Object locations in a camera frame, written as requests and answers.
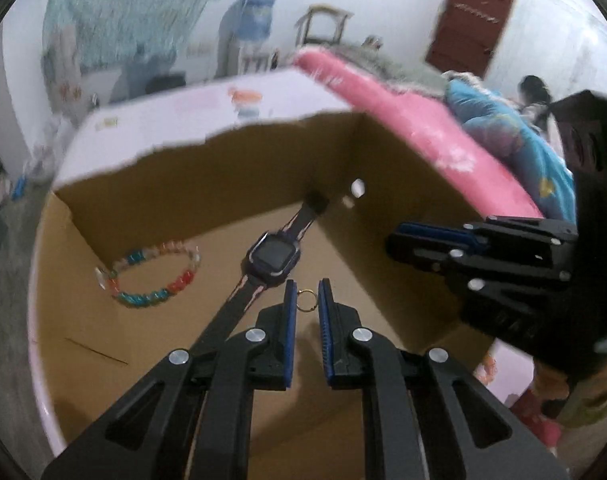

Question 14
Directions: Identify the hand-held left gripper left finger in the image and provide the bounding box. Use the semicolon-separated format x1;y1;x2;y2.
41;279;299;480

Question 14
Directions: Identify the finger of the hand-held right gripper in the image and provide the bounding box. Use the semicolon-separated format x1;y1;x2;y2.
386;237;578;295
391;216;579;258

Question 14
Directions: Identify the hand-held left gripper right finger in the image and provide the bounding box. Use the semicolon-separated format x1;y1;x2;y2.
317;278;569;480

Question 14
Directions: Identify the black watch with pink strap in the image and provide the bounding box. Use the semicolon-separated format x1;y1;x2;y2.
188;191;330;361

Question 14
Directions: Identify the multicolour bead bracelet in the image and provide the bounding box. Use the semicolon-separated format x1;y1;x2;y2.
94;241;203;310

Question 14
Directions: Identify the brown cardboard box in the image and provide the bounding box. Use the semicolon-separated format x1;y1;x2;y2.
30;110;547;480

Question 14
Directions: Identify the person's right forearm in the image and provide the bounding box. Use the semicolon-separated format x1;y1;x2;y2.
531;330;607;431

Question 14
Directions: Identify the blue printed blanket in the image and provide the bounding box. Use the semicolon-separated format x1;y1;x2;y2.
443;72;577;223

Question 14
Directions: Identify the pink printed bed sheet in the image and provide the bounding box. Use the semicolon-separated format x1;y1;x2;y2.
292;47;561;448

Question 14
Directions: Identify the grey fuzzy blanket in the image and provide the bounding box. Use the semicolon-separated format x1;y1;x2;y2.
328;40;449;96

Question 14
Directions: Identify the brown wooden door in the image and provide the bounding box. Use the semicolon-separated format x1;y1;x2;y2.
426;0;517;81

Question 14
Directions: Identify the wooden chair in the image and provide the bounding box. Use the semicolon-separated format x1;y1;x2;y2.
296;5;354;48

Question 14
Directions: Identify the blue water bottle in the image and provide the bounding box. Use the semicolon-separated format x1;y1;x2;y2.
236;0;277;48

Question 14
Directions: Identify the white floral board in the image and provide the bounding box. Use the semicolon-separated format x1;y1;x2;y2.
44;25;84;126

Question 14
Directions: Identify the teal patterned hanging cloth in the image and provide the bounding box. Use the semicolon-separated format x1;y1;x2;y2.
44;0;232;68

